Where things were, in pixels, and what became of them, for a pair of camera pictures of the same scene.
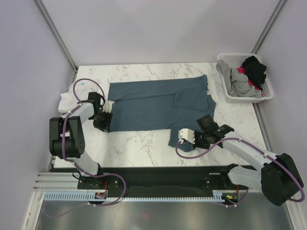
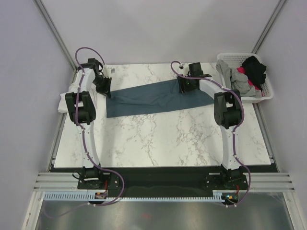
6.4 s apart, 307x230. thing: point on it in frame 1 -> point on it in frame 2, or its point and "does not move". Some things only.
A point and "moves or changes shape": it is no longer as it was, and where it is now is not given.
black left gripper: x=105 y=126 -> x=106 y=90
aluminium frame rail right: x=267 y=27 does not move
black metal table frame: x=167 y=178 does not move
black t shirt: x=254 y=71 does not move
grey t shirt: x=237 y=83 does not move
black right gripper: x=196 y=144 -> x=183 y=88
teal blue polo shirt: x=173 y=104 moves or changes shape
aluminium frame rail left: x=56 y=33 does not move
